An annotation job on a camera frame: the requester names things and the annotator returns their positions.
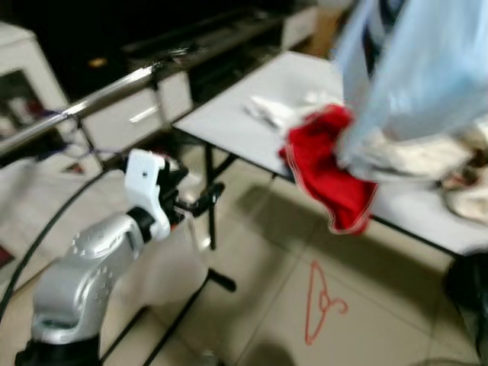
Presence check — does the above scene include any light blue garment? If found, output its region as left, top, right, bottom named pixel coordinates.
left=333, top=0, right=488, bottom=150

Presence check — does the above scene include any white drawer unit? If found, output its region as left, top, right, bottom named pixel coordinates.
left=79, top=72, right=194, bottom=153

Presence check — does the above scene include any white table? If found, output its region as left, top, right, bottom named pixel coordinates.
left=173, top=49, right=488, bottom=257

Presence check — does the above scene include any red garment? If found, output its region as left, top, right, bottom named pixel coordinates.
left=278, top=104, right=379, bottom=236

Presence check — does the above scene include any dark furniture unit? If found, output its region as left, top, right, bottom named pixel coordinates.
left=15, top=0, right=321, bottom=100

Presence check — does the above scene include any white drawer cabinet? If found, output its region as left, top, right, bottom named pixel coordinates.
left=281, top=7, right=322, bottom=51

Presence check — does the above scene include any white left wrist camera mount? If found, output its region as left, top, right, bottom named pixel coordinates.
left=123, top=148, right=175, bottom=242

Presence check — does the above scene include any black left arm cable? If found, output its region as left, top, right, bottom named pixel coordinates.
left=0, top=168, right=127, bottom=300

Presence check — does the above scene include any red wire hanger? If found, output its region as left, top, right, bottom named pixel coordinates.
left=303, top=258, right=351, bottom=347

